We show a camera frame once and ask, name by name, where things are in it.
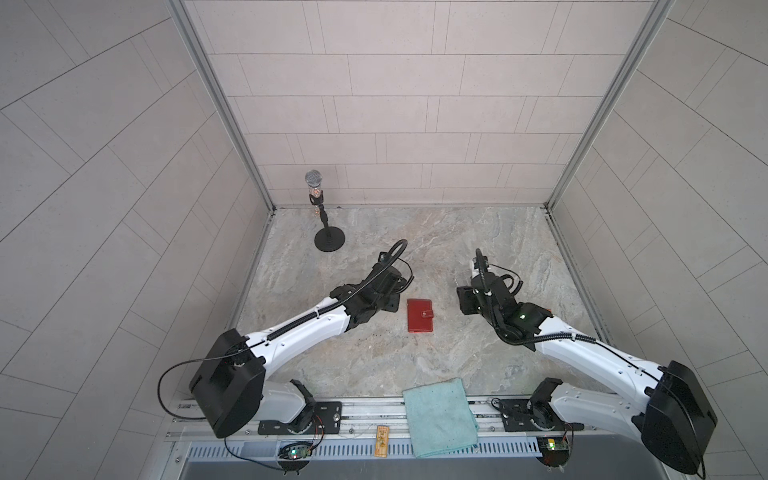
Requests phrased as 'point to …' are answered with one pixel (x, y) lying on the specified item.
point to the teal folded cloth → (440, 416)
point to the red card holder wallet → (419, 315)
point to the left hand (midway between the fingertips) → (399, 288)
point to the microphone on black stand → (329, 239)
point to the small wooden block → (381, 441)
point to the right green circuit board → (554, 450)
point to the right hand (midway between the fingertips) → (461, 290)
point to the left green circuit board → (299, 452)
